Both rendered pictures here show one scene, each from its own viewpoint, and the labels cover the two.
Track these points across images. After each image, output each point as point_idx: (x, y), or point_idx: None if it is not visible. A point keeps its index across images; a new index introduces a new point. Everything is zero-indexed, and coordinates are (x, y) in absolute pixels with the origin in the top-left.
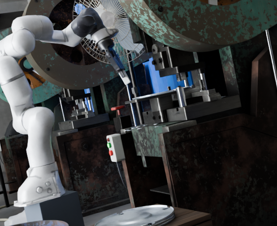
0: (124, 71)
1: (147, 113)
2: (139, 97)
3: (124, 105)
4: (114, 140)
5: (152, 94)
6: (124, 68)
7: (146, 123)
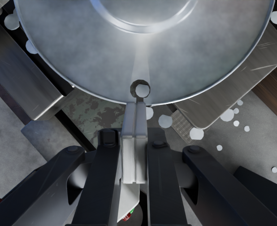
0: (145, 130)
1: (62, 94)
2: (255, 45)
3: None
4: (135, 193)
5: (186, 6)
6: (75, 147)
7: (76, 104)
